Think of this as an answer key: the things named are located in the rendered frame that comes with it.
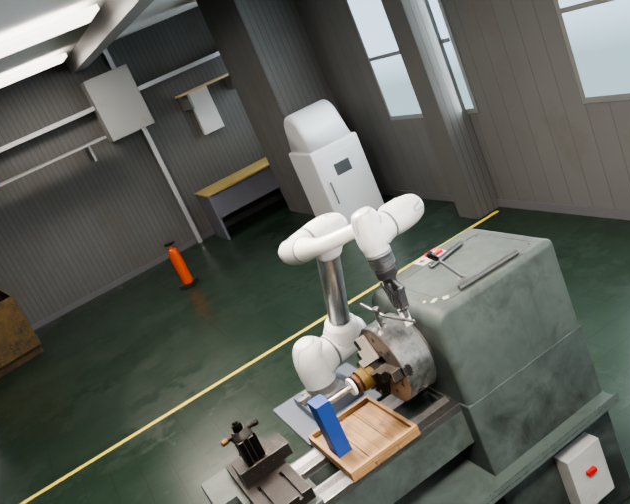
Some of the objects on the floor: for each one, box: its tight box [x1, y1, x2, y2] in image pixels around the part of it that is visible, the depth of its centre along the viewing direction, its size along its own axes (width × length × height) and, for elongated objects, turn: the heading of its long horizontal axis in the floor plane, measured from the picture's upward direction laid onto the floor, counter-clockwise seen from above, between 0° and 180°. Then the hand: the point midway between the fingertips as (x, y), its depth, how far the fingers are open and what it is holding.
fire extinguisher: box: [164, 241, 199, 290], centre depth 841 cm, size 26×26×60 cm
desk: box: [194, 157, 279, 240], centre depth 1015 cm, size 69×139×72 cm, turn 165°
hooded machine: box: [284, 99, 384, 225], centre depth 807 cm, size 76×66×144 cm
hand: (405, 316), depth 237 cm, fingers closed
